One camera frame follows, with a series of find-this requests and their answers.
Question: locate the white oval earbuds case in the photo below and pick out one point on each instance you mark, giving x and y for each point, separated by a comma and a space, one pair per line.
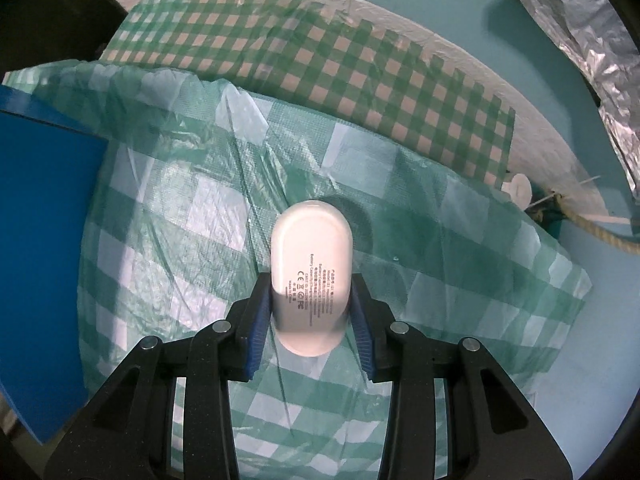
311, 277

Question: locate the small white round cap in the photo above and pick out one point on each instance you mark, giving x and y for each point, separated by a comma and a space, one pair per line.
519, 189

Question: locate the green white checkered tablecloth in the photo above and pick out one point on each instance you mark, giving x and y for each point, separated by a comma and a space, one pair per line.
197, 173

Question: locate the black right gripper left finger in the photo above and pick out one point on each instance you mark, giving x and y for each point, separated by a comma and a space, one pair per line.
124, 430

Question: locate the brown cardboard box blue trim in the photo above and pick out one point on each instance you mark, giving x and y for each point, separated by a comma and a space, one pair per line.
49, 165

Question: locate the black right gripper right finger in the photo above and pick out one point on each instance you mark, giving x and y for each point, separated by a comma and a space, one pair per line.
491, 430

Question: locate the silver foil bag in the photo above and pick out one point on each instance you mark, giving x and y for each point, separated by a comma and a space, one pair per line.
595, 38

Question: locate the small green checkered mat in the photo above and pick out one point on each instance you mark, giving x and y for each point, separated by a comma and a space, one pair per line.
312, 55

